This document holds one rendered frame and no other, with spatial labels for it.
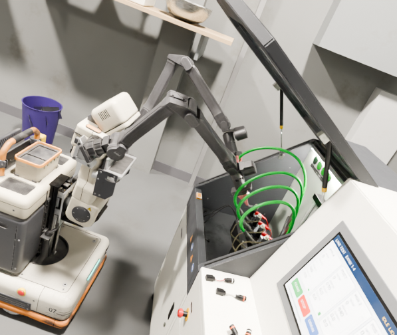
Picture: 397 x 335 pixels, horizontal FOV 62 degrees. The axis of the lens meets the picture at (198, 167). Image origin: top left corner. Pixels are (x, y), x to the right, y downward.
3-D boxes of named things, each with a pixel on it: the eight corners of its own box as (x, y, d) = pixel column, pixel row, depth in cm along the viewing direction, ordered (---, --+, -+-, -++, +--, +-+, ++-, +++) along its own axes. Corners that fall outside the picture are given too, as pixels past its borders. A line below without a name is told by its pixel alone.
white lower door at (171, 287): (155, 282, 235) (185, 207, 205) (157, 282, 235) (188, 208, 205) (145, 375, 178) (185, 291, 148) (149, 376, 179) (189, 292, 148)
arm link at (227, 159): (181, 100, 134) (180, 117, 127) (193, 94, 131) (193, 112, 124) (227, 160, 162) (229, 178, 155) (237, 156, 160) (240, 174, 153)
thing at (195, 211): (186, 208, 203) (195, 187, 196) (193, 210, 204) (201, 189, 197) (186, 288, 149) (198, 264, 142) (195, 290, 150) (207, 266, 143)
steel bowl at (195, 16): (209, 28, 304) (215, 10, 298) (203, 30, 267) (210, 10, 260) (166, 11, 303) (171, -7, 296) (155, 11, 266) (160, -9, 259)
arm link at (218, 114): (183, 65, 181) (177, 60, 170) (192, 59, 179) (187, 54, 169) (224, 132, 179) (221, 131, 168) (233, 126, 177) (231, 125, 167)
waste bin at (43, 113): (66, 143, 374) (74, 104, 352) (48, 157, 339) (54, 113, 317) (30, 130, 373) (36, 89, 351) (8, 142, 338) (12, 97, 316)
